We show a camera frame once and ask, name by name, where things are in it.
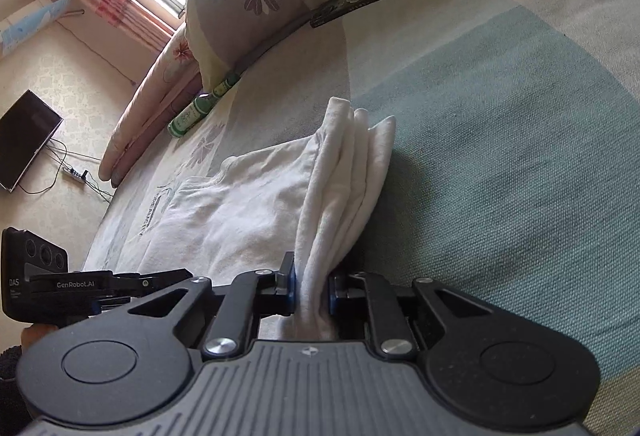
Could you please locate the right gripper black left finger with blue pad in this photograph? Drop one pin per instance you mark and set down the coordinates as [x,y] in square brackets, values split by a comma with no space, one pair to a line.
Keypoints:
[251,297]

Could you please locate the white air conditioner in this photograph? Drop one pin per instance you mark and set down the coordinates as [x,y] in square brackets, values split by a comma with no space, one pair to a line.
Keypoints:
[26,22]

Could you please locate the white long sleeve shirt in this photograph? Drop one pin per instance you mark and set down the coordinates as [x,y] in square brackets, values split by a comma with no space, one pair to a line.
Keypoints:
[312,196]

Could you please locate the white power strip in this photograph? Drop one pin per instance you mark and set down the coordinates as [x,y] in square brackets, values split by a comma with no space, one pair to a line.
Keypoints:
[74,175]

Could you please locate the pink folded quilt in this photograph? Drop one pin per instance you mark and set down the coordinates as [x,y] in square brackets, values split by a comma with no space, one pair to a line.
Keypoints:
[170,84]

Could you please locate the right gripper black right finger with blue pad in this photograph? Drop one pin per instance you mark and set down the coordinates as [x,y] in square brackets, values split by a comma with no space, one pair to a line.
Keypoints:
[364,307]

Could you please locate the green glass bottle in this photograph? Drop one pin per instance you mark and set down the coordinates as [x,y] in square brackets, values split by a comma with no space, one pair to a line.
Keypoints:
[200,107]

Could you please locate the patchwork floral bed sheet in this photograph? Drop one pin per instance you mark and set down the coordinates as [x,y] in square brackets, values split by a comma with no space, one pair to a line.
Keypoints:
[515,169]

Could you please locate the person hand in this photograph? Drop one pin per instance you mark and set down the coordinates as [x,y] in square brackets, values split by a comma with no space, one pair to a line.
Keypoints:
[34,333]

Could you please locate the black flat television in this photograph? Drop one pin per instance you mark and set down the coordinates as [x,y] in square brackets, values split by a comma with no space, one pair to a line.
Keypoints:
[24,129]

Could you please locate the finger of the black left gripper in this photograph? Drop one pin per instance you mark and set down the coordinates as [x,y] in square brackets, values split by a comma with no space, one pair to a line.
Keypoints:
[123,288]

